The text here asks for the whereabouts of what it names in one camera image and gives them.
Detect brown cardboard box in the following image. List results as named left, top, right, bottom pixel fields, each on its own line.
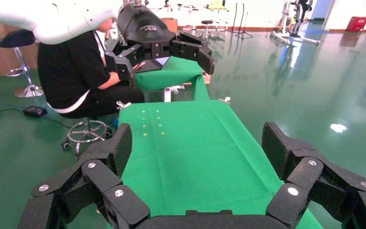
left=161, top=17, right=179, bottom=34

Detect blue door panel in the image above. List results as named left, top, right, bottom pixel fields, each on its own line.
left=309, top=0, right=332, bottom=21

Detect dark floor cable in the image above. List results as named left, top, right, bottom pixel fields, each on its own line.
left=0, top=98, right=24, bottom=124

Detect white pipe table leg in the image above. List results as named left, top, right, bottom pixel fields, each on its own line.
left=163, top=84, right=186, bottom=103

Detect black seat chrome stool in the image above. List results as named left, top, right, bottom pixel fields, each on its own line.
left=0, top=29, right=45, bottom=99

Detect black laptop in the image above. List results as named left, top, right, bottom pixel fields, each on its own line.
left=135, top=57, right=171, bottom=74

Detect bare person forearm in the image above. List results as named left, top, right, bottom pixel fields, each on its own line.
left=96, top=72, right=122, bottom=91

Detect small green table cloth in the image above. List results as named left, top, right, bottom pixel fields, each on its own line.
left=135, top=56, right=211, bottom=102

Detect black power adapter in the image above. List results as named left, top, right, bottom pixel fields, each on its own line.
left=22, top=105, right=48, bottom=119

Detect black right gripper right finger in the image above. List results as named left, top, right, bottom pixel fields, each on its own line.
left=261, top=122, right=366, bottom=229

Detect white equipment stand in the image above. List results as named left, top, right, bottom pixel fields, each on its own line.
left=270, top=0, right=321, bottom=46

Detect black tripod stand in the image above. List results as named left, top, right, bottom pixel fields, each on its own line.
left=227, top=3, right=254, bottom=40

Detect red plastic crate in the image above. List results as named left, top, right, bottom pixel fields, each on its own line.
left=346, top=16, right=366, bottom=33

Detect small black round stool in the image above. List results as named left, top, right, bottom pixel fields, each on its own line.
left=200, top=20, right=217, bottom=40

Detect seated person black clothes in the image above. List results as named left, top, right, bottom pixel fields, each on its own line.
left=37, top=17, right=146, bottom=120

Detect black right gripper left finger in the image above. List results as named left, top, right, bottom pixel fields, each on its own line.
left=17, top=123, right=151, bottom=229

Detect large green table cloth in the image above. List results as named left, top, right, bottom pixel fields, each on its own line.
left=105, top=100, right=324, bottom=229

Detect chrome wheeled stool base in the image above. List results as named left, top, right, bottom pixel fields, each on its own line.
left=61, top=117, right=112, bottom=156

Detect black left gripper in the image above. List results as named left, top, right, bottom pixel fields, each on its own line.
left=104, top=3, right=216, bottom=88

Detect yellow object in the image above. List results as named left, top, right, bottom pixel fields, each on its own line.
left=206, top=0, right=229, bottom=10

